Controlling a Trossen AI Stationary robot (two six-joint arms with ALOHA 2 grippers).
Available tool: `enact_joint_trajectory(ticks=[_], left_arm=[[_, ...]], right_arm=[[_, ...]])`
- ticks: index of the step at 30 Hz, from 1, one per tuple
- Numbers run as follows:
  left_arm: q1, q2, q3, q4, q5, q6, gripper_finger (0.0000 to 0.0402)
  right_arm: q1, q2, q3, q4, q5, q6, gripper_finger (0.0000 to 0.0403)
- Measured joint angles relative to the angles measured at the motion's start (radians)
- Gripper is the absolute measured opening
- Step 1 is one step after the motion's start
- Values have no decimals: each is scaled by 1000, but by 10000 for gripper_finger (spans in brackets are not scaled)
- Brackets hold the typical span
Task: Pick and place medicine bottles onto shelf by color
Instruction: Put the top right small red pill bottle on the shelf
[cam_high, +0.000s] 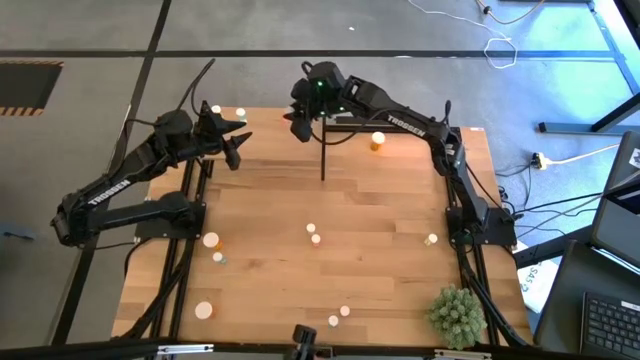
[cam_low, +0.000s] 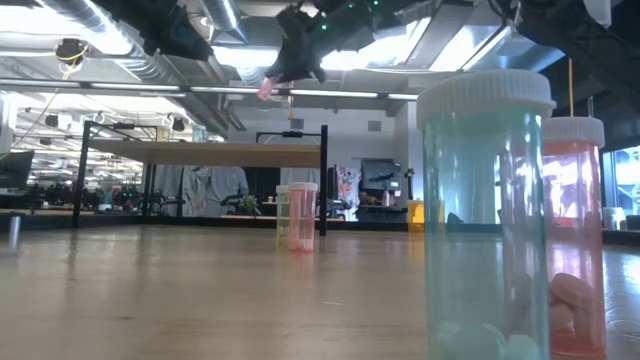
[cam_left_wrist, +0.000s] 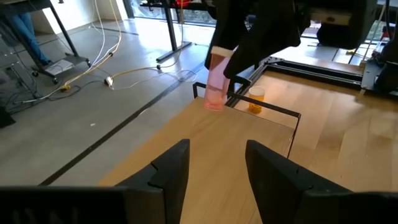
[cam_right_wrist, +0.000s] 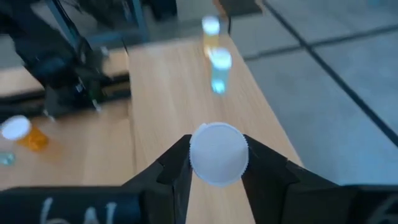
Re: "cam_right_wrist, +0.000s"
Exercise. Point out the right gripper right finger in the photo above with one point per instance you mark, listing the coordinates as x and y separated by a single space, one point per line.
280 193

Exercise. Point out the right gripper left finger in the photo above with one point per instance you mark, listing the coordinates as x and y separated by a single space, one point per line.
164 186

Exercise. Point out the medicine bottle white ribbed cap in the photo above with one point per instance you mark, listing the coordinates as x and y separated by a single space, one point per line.
217 155

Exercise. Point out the large orange medicine bottle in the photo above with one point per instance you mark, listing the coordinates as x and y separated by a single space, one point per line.
15 127

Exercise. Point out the yellow-green translucent medicine bottle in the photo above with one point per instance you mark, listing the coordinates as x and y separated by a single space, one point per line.
211 26

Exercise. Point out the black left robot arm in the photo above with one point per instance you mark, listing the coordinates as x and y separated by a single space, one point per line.
46 62

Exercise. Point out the wooden shelf black frame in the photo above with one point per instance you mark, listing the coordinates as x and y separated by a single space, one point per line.
174 93

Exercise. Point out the black aluminium frame rails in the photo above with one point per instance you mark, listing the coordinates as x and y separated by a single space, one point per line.
116 88

